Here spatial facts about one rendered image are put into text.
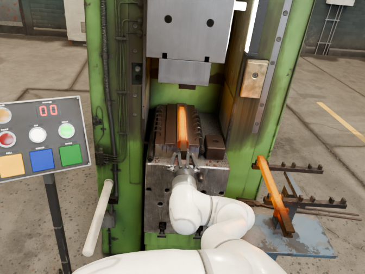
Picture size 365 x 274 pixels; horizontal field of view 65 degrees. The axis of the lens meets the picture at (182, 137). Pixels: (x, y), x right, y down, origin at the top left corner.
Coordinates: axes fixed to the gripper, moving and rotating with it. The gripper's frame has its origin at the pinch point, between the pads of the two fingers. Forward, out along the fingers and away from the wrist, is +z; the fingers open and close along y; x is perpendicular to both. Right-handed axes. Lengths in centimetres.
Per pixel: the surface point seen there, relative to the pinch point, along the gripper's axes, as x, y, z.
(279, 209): 0.1, 33.1, -31.3
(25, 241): -101, -97, 23
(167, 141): -0.9, -6.9, 6.5
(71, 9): -50, -211, 516
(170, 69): 32.5, -7.6, 6.6
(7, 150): 6, -63, -16
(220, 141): -2.2, 17.9, 11.6
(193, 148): -2.6, 5.1, 5.1
